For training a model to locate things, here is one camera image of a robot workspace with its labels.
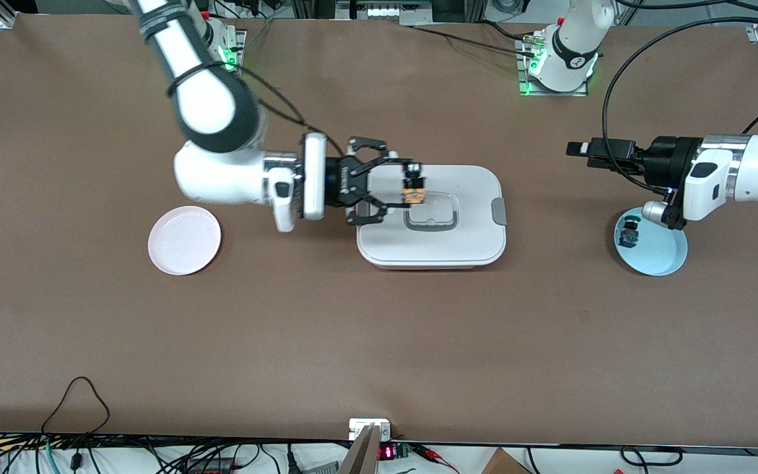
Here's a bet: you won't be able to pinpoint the orange black switch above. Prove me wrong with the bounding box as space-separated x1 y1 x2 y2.
402 172 426 204

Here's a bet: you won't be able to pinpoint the white lunch box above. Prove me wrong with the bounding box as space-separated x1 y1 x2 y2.
356 165 507 271

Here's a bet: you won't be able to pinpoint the brown cardboard box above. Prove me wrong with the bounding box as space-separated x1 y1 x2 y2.
481 448 532 474

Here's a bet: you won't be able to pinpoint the light blue round plate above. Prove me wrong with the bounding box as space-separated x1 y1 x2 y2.
614 207 689 277

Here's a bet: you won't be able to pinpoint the pink round plate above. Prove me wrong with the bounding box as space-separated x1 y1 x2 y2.
147 205 222 276

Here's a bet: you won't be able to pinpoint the small white device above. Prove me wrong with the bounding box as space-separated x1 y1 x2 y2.
349 419 393 440

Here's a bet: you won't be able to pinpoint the aluminium profile bar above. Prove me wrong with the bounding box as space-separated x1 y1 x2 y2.
338 423 383 474

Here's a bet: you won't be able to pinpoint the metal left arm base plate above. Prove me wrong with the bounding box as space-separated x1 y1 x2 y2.
516 33 590 97

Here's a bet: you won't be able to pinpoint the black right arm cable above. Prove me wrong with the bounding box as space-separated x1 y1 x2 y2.
167 61 348 159

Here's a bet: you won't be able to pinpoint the black cable on table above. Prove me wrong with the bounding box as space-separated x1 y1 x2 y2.
412 23 538 57

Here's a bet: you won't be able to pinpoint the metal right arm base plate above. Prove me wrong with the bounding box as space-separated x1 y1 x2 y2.
218 30 248 74

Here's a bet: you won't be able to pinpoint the red black clip wires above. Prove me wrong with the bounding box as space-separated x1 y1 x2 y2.
412 444 462 473

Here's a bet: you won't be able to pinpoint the black oval cable loop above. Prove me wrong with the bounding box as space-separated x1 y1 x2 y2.
619 446 684 467

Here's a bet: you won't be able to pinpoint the tangled black cable bundle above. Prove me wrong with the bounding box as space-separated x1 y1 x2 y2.
0 431 353 474

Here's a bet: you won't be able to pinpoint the black looped cable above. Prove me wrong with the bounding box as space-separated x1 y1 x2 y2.
40 377 111 436

